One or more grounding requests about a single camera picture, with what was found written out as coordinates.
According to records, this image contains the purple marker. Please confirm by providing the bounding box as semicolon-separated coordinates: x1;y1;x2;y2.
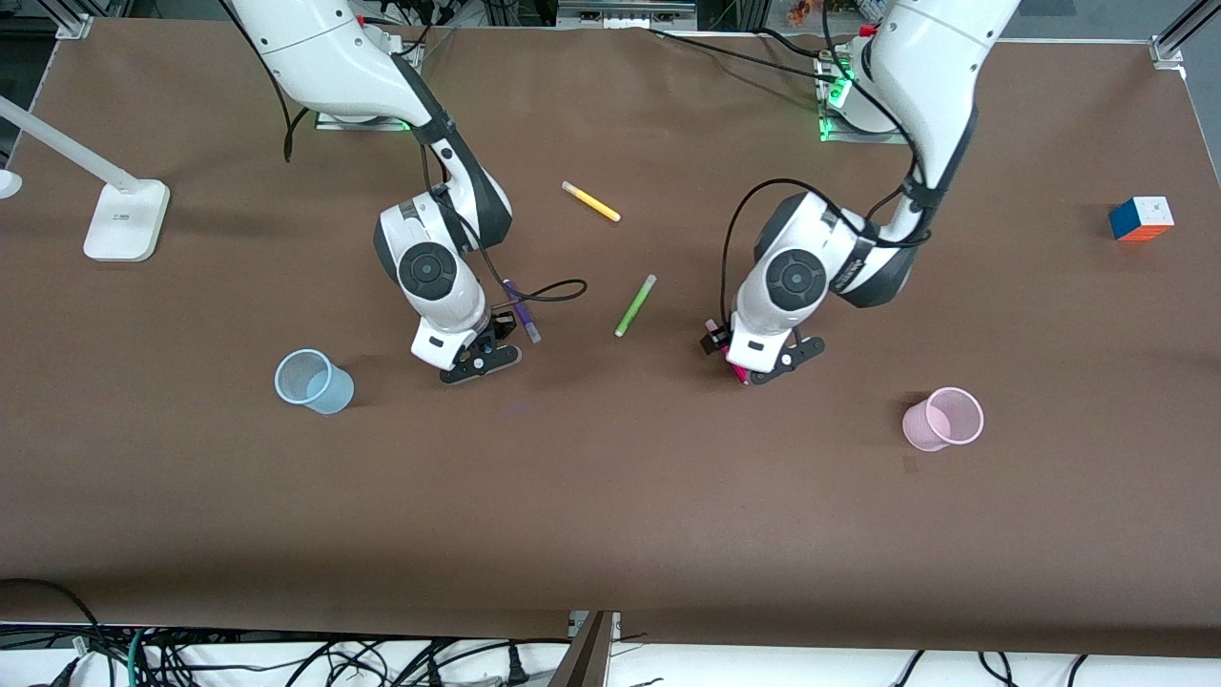
502;279;543;345

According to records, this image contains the green marker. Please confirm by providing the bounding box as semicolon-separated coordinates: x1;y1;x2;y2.
613;274;658;338

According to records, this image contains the yellow marker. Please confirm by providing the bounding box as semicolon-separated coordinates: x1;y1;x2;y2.
561;180;622;223

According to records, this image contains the blue plastic cup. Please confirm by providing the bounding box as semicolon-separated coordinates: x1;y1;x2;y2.
275;348;356;416

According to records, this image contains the pink plastic cup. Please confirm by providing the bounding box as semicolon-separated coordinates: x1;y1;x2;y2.
902;386;985;452

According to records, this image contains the grey power strip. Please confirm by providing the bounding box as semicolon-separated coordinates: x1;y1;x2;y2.
557;0;699;30

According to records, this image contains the white desk lamp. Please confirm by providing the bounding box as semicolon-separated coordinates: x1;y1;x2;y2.
0;95;171;263

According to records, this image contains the colourful puzzle cube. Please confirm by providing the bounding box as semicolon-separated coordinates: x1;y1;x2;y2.
1107;196;1176;243

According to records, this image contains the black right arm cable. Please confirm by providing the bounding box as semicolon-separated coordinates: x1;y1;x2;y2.
219;0;590;330

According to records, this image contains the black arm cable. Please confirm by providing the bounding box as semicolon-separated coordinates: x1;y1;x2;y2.
219;0;590;330
721;38;934;330

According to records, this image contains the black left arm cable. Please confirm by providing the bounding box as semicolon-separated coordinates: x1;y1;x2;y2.
721;38;934;330

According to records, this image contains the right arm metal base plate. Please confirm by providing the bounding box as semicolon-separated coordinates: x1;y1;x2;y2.
315;29;423;133

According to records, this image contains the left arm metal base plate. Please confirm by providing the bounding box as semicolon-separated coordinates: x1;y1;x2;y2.
815;48;907;145

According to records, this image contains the long black table cable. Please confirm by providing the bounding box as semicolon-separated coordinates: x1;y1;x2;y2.
649;27;852;83

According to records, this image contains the black cable with plug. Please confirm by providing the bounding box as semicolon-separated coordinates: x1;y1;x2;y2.
420;639;531;687

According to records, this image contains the dark table frame beam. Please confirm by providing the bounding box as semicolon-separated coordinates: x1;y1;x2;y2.
548;611;617;687

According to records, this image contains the thick black looping cable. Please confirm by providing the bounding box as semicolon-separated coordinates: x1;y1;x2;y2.
0;577;104;659

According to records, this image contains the aluminium frame profile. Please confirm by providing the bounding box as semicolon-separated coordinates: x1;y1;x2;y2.
55;0;130;40
1149;0;1221;70

